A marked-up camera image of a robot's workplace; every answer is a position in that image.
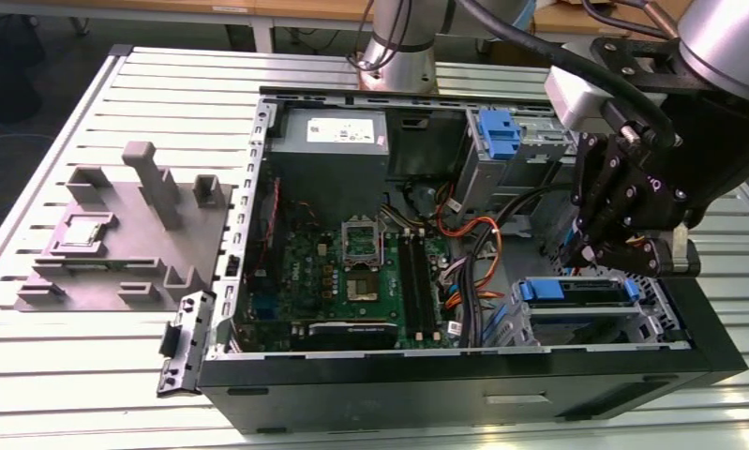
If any silver disk bay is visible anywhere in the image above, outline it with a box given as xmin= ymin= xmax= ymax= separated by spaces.
xmin=483 ymin=276 xmax=663 ymax=348

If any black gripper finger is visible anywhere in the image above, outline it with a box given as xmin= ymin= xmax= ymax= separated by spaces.
xmin=564 ymin=130 xmax=604 ymax=268
xmin=589 ymin=138 xmax=641 ymax=271

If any silver CPU chip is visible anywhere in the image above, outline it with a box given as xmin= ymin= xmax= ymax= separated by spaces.
xmin=60 ymin=222 xmax=108 ymax=248

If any wooden desk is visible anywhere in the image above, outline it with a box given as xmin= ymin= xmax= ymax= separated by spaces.
xmin=523 ymin=0 xmax=636 ymax=48

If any silver drive cage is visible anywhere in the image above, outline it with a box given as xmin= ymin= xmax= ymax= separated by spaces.
xmin=455 ymin=107 xmax=585 ymax=212

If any black graphics card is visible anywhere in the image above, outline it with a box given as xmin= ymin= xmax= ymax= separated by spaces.
xmin=289 ymin=319 xmax=400 ymax=351

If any grey parts rack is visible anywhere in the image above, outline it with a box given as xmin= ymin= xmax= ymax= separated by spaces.
xmin=11 ymin=142 xmax=235 ymax=316

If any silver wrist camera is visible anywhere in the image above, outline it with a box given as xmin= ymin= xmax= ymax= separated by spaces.
xmin=543 ymin=65 xmax=623 ymax=124

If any orange red wire bundle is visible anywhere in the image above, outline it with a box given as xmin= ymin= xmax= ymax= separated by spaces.
xmin=436 ymin=216 xmax=507 ymax=301

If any CPU socket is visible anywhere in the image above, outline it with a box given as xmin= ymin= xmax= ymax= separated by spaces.
xmin=341 ymin=271 xmax=385 ymax=304

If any blue plastic drive latch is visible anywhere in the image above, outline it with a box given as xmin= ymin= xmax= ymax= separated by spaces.
xmin=476 ymin=108 xmax=519 ymax=160

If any black cable bundle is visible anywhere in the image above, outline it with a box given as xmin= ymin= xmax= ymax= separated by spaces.
xmin=457 ymin=180 xmax=579 ymax=349

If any metal socket cover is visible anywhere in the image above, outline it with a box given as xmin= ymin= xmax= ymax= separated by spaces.
xmin=339 ymin=216 xmax=388 ymax=273

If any black PC case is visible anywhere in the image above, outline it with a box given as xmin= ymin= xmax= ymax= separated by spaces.
xmin=195 ymin=85 xmax=749 ymax=435

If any black RAM slot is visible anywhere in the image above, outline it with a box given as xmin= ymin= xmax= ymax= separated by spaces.
xmin=397 ymin=228 xmax=427 ymax=341

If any black camera bracket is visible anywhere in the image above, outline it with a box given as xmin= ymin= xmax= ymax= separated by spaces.
xmin=589 ymin=36 xmax=717 ymax=94

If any black office chair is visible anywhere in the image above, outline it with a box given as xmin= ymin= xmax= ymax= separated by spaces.
xmin=0 ymin=13 xmax=45 ymax=124

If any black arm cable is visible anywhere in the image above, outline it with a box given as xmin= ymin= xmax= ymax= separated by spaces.
xmin=455 ymin=0 xmax=685 ymax=149

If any green RAM stick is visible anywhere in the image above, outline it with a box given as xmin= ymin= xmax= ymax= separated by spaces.
xmin=60 ymin=262 xmax=127 ymax=275

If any thin red wire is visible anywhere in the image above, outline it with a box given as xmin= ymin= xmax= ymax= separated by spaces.
xmin=240 ymin=176 xmax=283 ymax=285

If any grey power supply unit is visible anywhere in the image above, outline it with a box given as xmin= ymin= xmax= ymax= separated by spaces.
xmin=267 ymin=108 xmax=392 ymax=226

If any silver expansion slot bracket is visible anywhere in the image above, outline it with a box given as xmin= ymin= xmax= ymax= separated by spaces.
xmin=156 ymin=289 xmax=217 ymax=399

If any green motherboard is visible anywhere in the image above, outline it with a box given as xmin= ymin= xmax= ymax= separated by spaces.
xmin=235 ymin=224 xmax=469 ymax=351

